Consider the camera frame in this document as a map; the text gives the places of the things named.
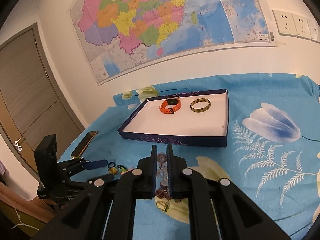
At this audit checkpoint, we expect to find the clear crystal bead bracelet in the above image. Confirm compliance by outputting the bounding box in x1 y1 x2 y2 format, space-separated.
156 152 171 193

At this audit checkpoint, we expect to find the green gold chain pendant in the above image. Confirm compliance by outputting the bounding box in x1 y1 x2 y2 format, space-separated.
155 200 170 213

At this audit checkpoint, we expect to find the orange smartwatch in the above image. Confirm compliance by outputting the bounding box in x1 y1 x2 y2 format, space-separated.
159 98 182 114

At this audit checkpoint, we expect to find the yellow black bangle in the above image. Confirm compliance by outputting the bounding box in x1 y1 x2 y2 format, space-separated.
190 98 211 113

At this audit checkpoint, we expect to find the smartphone with gold edge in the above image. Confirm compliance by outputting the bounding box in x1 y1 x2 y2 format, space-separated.
71 131 98 159

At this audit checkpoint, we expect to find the brown wooden door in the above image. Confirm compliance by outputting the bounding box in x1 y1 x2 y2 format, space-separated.
1 23 85 180

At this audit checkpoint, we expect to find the blue floral bed sheet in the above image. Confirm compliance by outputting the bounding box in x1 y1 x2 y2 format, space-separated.
83 74 319 239

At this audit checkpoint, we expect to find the dark blue shallow box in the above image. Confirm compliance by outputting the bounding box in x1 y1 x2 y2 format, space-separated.
118 89 229 147

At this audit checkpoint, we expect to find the white charging cable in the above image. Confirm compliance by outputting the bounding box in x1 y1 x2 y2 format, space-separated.
0 193 40 231

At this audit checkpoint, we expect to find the colourful wall map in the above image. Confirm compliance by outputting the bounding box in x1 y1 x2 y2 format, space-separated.
70 0 273 83

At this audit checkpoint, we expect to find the white wall socket panel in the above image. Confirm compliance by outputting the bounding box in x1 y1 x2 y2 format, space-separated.
272 10 319 43

